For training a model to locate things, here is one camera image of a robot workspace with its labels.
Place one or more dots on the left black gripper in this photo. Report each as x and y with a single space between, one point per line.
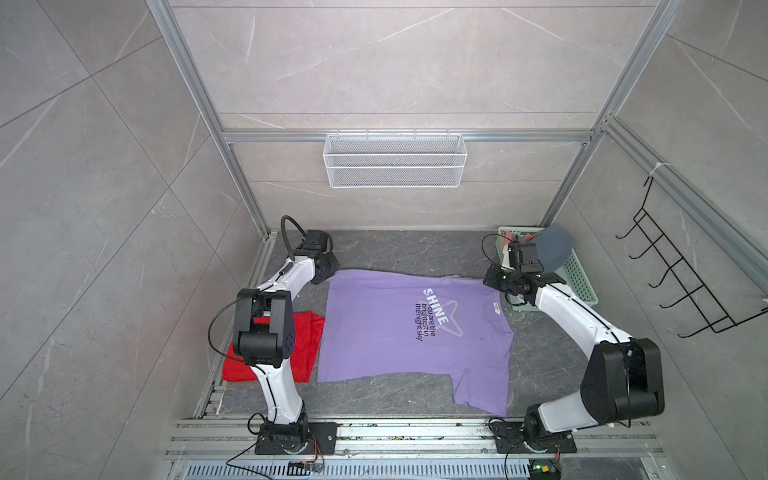
334 265

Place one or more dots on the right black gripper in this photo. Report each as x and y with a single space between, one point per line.
492 277

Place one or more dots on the purple t shirt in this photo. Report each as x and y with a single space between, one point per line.
381 323

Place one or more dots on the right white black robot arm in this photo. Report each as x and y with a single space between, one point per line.
623 380

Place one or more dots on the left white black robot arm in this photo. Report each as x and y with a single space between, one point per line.
264 334

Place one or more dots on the green plastic basket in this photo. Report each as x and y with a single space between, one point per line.
572 272

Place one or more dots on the grey blue t shirt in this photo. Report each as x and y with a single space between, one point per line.
554 246

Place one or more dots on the pink red t shirt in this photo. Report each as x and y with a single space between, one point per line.
512 237

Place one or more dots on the red folded t shirt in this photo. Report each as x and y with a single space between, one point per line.
309 329

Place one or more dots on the green power connector box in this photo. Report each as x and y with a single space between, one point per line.
544 470

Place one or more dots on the small circuit board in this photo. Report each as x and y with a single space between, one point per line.
305 467

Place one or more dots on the white wire mesh basket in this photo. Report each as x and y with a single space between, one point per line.
394 160

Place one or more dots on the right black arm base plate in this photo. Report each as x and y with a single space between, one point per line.
510 437

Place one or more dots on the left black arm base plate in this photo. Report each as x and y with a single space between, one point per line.
299 438

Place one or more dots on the black wire hook rack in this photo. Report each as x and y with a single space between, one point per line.
694 290

